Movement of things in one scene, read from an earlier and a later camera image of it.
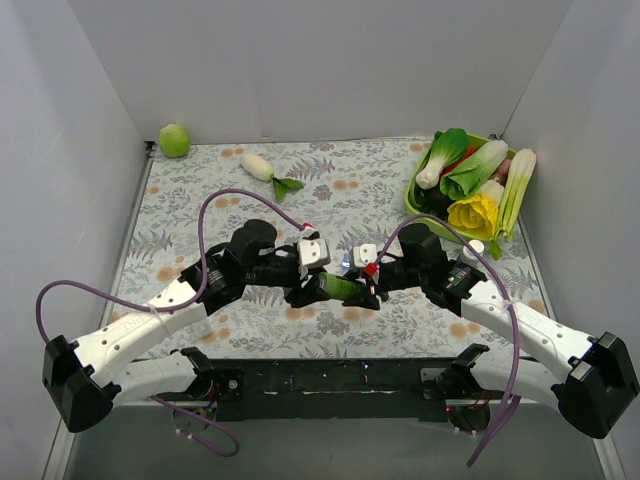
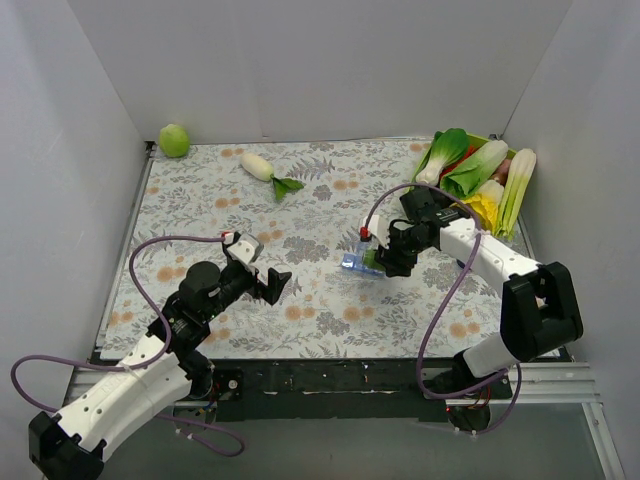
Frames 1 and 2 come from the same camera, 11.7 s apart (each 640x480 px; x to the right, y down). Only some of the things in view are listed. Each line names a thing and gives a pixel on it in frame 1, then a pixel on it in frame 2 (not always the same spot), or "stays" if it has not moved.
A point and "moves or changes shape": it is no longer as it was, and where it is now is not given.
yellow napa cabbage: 477,215 stays
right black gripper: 375,284 to 396,250
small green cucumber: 338,287 moves or changes shape
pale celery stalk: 521,170 stays
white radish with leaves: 262,169 stays
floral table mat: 193,197 stays
